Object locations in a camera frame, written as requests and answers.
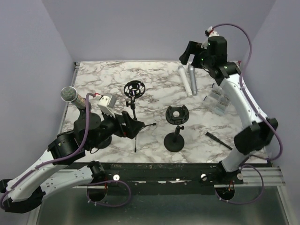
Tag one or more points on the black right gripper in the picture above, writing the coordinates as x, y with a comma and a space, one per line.
192, 48

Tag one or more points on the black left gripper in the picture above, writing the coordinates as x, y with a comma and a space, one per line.
132, 127

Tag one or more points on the silver grey handheld microphone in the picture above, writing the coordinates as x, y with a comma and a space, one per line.
191, 72

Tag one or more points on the white foam-head microphone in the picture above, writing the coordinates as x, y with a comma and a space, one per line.
183, 76

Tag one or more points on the black tripod microphone stand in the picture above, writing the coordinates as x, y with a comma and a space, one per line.
133, 90

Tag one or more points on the black round-base shock-mount stand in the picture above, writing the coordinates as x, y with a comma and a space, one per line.
174, 141

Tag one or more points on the copper body mesh microphone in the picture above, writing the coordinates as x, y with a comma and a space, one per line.
69, 94

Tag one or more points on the black clip round-base stand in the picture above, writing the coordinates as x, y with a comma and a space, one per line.
103, 143

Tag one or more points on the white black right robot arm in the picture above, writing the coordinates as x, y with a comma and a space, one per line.
257, 128

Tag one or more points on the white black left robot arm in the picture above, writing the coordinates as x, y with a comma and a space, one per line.
27, 191

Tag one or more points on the clear plastic screw box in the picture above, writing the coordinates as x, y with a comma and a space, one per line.
217, 101

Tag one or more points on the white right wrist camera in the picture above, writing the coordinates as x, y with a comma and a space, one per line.
210, 32

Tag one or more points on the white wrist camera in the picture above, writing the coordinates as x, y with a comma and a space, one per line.
210, 32
106, 104

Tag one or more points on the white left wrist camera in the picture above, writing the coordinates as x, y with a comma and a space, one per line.
106, 104

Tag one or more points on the black robot mounting base rail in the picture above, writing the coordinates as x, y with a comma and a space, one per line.
160, 178

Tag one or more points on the black T-handle tool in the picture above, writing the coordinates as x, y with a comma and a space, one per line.
211, 136

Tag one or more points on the aluminium frame extrusion rail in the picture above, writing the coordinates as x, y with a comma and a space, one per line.
260, 202

